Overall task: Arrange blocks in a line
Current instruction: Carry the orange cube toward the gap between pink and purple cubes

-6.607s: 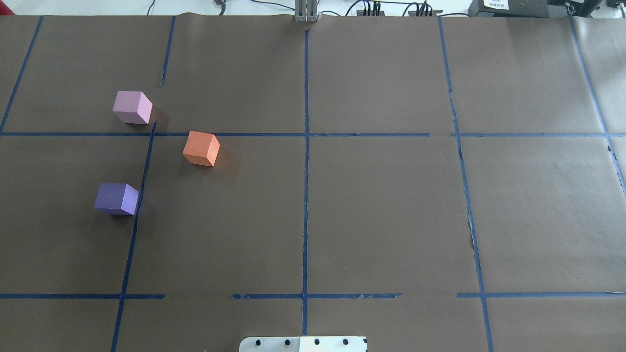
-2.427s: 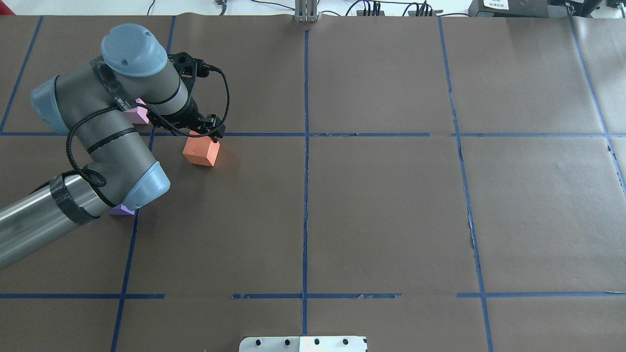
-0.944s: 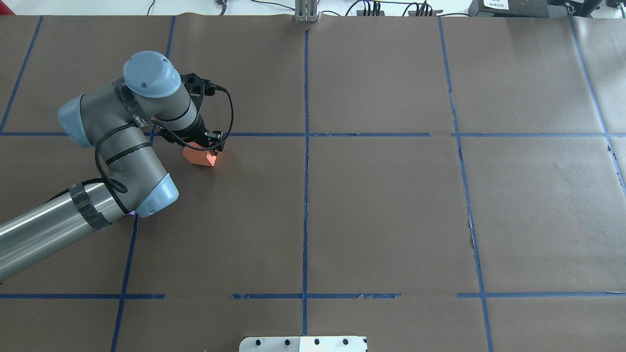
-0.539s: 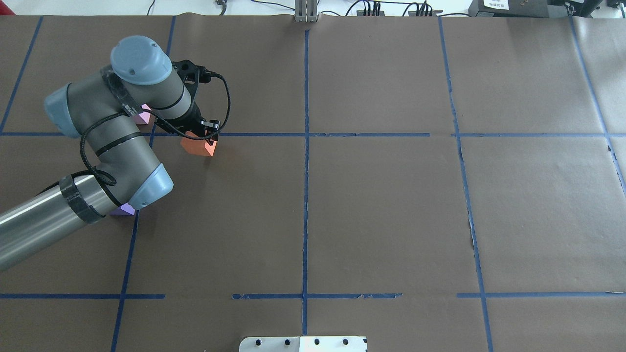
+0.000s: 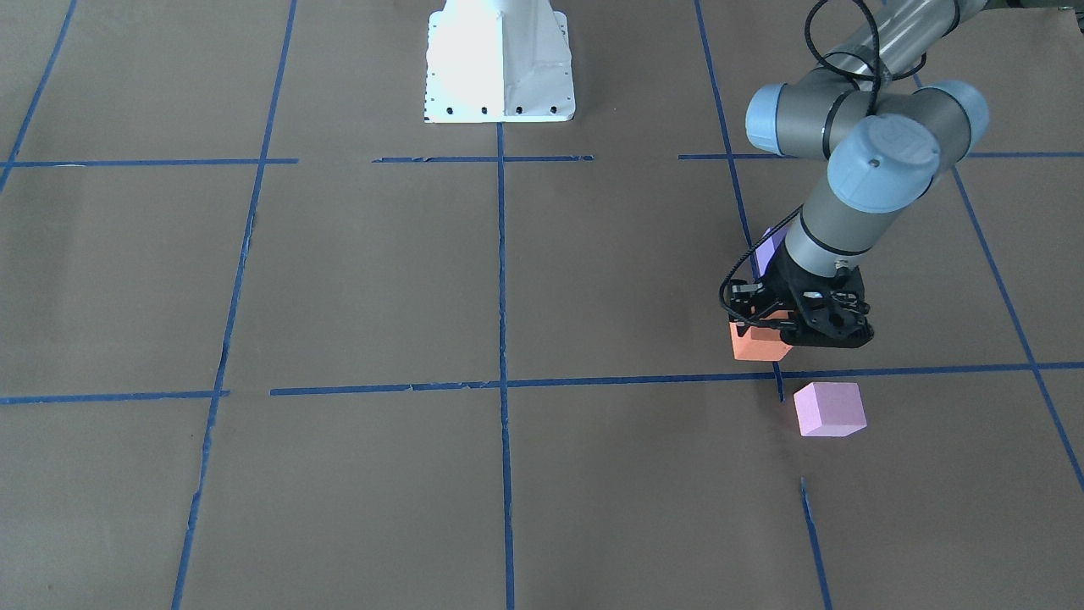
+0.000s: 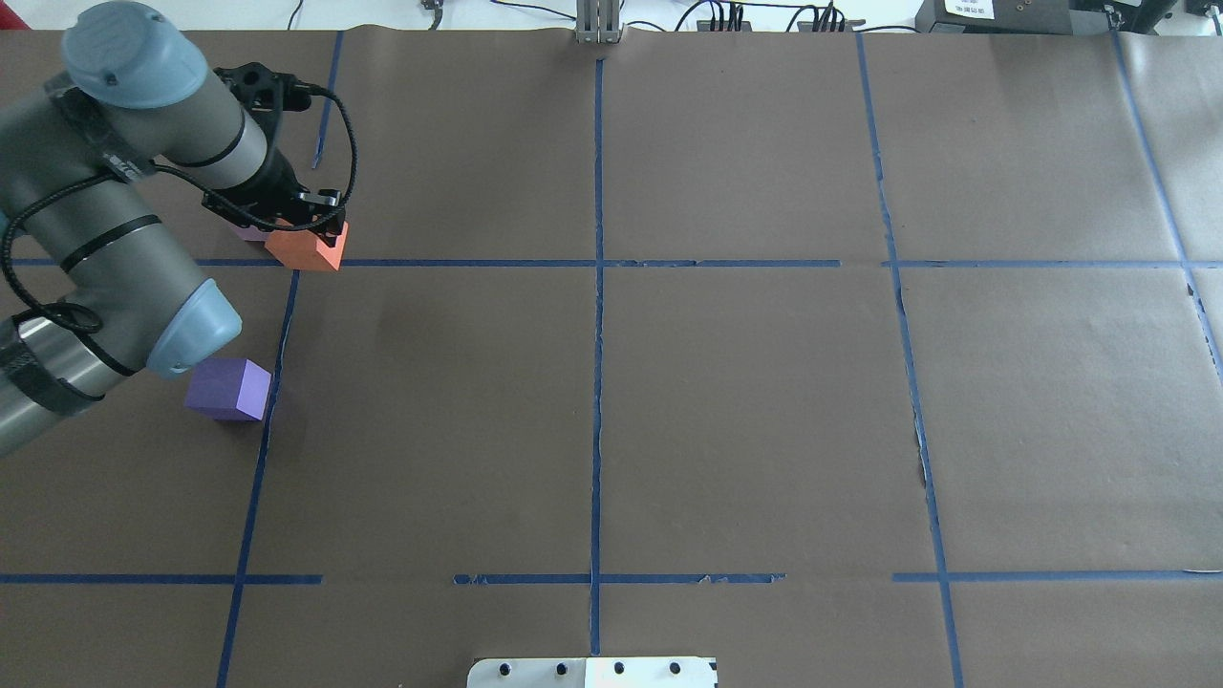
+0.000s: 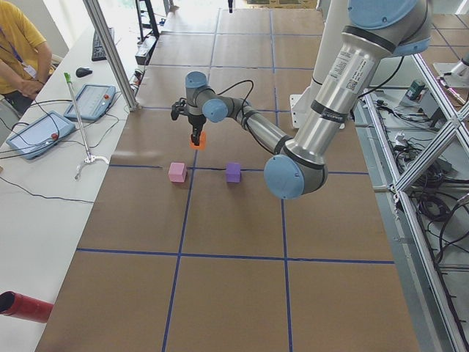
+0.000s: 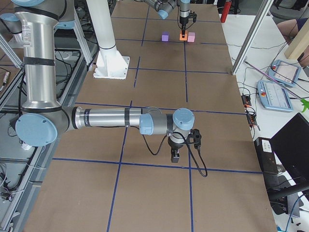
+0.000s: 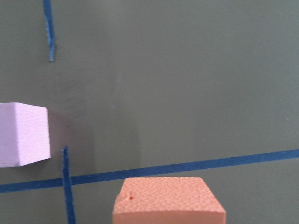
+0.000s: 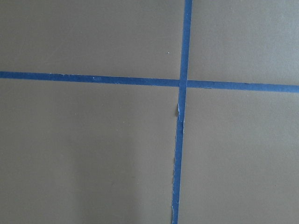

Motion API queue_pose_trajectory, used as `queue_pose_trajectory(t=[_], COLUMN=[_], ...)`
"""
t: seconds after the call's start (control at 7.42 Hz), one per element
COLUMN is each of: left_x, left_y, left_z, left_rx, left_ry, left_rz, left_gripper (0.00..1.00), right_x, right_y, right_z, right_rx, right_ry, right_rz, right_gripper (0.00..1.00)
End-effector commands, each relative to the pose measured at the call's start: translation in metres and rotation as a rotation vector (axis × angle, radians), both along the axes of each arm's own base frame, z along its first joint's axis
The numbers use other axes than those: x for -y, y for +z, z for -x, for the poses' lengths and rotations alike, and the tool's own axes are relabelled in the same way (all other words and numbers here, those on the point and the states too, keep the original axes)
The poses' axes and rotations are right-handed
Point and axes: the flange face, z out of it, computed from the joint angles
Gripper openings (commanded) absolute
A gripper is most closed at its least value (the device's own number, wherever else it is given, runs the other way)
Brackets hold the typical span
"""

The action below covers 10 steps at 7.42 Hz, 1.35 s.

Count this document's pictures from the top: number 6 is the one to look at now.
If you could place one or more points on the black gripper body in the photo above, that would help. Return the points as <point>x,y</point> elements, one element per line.
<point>274,183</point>

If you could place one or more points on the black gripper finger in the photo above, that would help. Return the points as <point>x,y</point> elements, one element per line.
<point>332,229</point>
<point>325,200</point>

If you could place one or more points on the orange foam cube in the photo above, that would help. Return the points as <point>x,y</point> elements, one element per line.
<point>303,250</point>

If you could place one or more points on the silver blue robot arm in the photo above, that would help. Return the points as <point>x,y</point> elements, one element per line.
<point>107,290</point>

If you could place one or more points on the pink foam cube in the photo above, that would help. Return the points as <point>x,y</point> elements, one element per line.
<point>249,233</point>

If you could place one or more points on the purple foam cube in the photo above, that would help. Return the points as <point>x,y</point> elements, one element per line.
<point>229,389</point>

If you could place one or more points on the black box with label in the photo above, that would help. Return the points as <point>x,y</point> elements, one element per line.
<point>991,17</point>

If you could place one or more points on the aluminium frame post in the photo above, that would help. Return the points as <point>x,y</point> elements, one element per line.
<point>598,22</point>

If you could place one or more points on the white pedestal column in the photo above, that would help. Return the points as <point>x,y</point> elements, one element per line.
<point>595,671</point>

